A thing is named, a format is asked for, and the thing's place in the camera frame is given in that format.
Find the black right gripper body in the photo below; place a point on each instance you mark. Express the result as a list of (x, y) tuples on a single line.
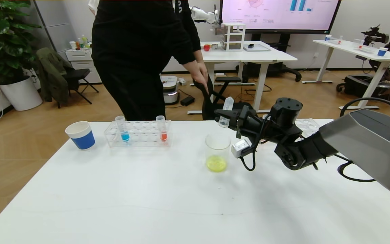
[(241, 122)]

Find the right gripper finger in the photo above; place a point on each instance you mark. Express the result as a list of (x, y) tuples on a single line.
[(223, 113), (234, 123)]

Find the yellow pigment test tube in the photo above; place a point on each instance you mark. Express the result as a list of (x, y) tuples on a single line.
[(228, 103)]

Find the blue pigment test tube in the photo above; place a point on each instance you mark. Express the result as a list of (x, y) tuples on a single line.
[(125, 136)]

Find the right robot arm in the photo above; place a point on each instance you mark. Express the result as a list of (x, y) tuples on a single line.
[(367, 142)]

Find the black wheeled robot base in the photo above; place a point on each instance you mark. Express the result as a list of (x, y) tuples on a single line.
[(357, 88)]

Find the clear glass beaker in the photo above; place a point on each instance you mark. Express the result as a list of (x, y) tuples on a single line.
[(217, 164)]

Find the red pigment test tube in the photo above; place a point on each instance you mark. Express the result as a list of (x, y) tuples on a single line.
[(163, 136)]

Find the clear acrylic tube rack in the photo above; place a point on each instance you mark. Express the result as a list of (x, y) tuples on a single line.
[(308, 126), (144, 138)]

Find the black office chair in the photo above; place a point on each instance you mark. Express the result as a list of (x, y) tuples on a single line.
[(208, 108)]

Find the black power adapter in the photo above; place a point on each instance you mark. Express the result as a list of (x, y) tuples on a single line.
[(187, 100)]

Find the white standing desk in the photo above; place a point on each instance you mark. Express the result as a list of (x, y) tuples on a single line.
[(249, 57), (361, 50)]

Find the black TV stand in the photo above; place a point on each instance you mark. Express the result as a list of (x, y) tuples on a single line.
[(276, 69)]

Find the red apple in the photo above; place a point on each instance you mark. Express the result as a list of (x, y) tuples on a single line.
[(207, 48)]

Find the grey flat pad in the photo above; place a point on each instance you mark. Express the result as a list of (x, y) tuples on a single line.
[(257, 48)]

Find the white clear drawer unit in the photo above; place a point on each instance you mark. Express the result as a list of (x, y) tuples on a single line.
[(234, 36)]

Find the person in black clothes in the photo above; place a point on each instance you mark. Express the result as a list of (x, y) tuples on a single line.
[(137, 51)]

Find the large TV screen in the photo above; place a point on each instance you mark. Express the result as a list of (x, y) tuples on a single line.
[(279, 15)]

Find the small blue paper cup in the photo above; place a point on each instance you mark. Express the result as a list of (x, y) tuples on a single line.
[(327, 38), (381, 52)]

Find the blue white paper cup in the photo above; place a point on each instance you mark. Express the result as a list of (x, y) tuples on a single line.
[(83, 139)]

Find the white drawer cabinet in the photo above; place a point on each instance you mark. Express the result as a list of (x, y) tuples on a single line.
[(83, 62)]

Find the black folding chair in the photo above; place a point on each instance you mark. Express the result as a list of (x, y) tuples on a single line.
[(76, 74)]

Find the green drink bottle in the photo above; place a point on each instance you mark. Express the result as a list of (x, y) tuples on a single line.
[(84, 41)]

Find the orange drink bottle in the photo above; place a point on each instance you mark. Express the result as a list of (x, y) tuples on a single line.
[(78, 44)]

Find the small white cup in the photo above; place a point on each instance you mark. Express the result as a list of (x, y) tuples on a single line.
[(72, 45)]

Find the olive green jacket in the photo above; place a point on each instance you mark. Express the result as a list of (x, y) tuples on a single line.
[(51, 74)]

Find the white plant pot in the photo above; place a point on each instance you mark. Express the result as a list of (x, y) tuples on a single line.
[(22, 95)]

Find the green potted plant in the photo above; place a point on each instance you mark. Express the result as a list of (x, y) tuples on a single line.
[(2, 37)]

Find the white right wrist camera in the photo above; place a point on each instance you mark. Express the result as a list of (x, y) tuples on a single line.
[(240, 148)]

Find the black camera rig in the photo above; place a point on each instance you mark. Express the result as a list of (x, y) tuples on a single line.
[(372, 35)]

